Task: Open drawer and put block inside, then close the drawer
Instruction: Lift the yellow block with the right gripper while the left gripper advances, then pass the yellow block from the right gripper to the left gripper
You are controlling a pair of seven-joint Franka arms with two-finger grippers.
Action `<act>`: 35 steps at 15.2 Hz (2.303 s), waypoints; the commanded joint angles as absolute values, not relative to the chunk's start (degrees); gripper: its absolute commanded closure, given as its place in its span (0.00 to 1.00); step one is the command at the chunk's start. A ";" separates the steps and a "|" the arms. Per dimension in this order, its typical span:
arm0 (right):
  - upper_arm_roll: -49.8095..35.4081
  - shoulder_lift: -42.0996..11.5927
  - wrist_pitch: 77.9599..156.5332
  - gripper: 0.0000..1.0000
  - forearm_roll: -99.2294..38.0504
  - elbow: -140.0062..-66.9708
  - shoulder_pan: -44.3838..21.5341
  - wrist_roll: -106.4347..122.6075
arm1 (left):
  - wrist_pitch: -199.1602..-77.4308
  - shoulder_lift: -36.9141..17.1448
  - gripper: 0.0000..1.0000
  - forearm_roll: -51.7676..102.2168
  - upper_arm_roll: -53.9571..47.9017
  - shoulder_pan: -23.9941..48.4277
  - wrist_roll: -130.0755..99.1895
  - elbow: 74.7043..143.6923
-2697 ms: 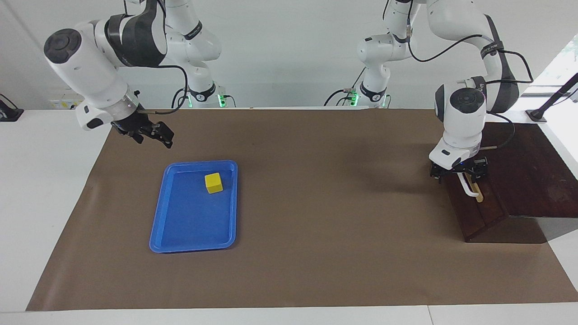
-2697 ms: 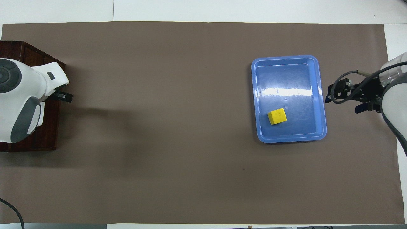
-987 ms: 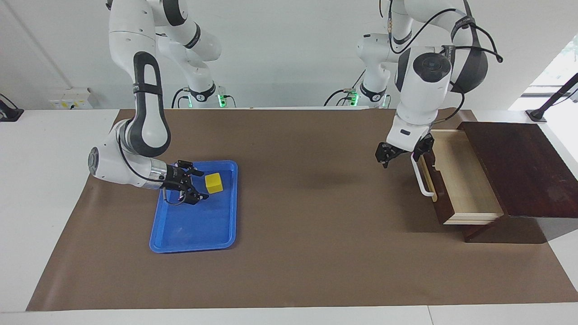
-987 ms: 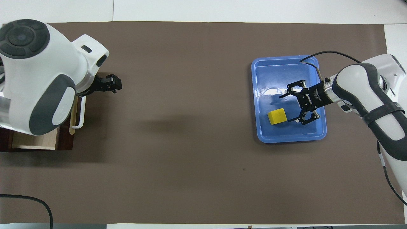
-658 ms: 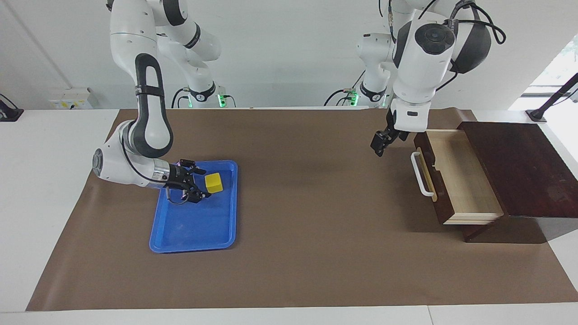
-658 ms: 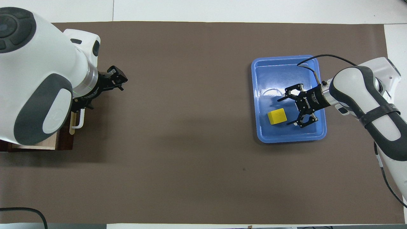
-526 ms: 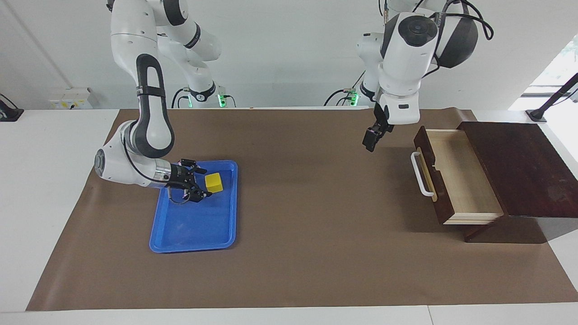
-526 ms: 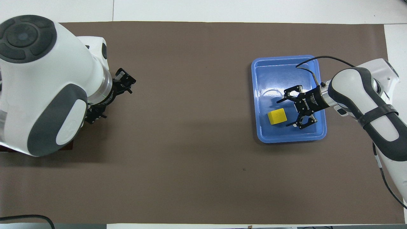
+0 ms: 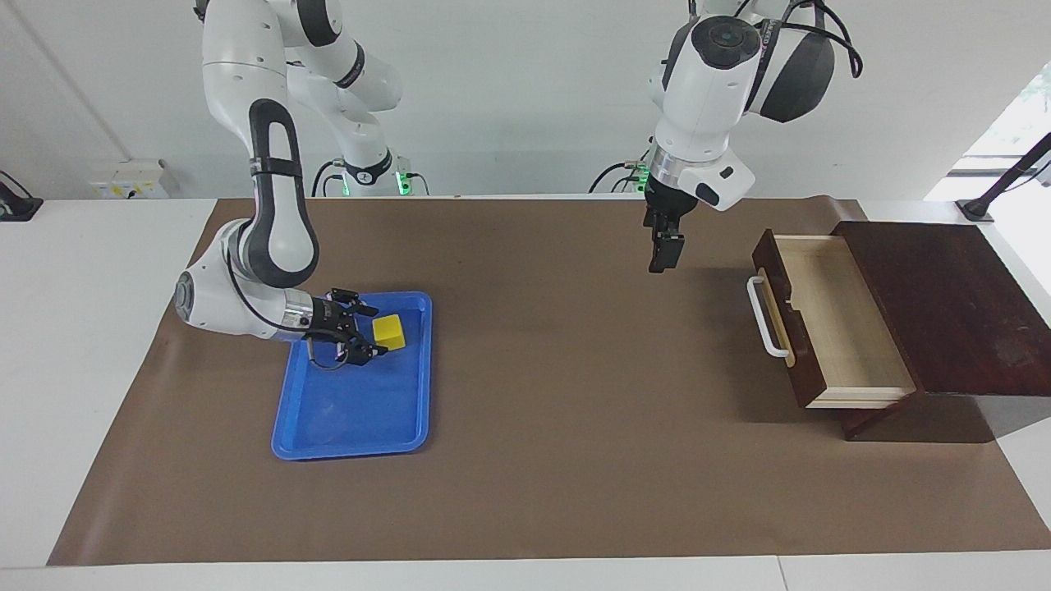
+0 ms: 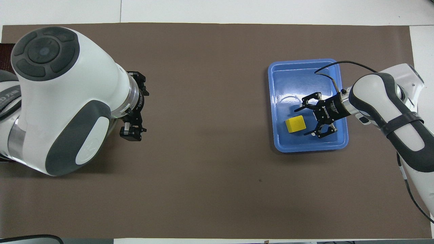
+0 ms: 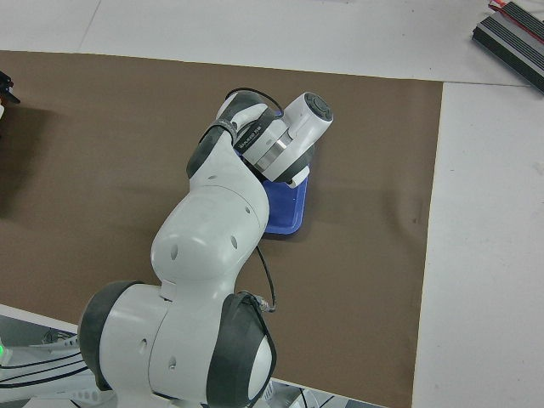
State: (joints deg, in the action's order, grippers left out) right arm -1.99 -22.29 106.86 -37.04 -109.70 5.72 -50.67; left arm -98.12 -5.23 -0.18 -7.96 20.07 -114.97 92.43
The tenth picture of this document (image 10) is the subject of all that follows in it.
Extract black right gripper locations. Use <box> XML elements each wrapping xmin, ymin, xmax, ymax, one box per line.
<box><xmin>294</xmin><ymin>92</ymin><xmax>352</xmax><ymax>140</ymax></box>

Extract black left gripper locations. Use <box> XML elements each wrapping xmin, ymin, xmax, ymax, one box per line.
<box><xmin>119</xmin><ymin>71</ymin><xmax>150</xmax><ymax>142</ymax></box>

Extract yellow block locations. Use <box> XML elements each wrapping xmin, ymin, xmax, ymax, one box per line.
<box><xmin>285</xmin><ymin>115</ymin><xmax>307</xmax><ymax>134</ymax></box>

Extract dark wooden drawer cabinet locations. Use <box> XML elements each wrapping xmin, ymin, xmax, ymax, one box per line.
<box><xmin>0</xmin><ymin>42</ymin><xmax>16</xmax><ymax>163</ymax></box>

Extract blue plastic tray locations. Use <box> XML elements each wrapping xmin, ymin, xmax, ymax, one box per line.
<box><xmin>268</xmin><ymin>59</ymin><xmax>349</xmax><ymax>153</ymax></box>

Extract brown table mat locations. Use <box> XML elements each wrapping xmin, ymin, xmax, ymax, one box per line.
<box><xmin>0</xmin><ymin>22</ymin><xmax>432</xmax><ymax>239</ymax></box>

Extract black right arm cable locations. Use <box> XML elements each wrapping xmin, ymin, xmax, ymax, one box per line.
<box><xmin>314</xmin><ymin>61</ymin><xmax>434</xmax><ymax>224</ymax></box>

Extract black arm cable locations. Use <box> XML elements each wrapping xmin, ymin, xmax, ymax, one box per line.
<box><xmin>0</xmin><ymin>234</ymin><xmax>65</xmax><ymax>244</ymax></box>
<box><xmin>314</xmin><ymin>61</ymin><xmax>434</xmax><ymax>224</ymax></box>

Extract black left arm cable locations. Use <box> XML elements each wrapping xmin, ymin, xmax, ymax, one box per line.
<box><xmin>0</xmin><ymin>234</ymin><xmax>65</xmax><ymax>244</ymax></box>

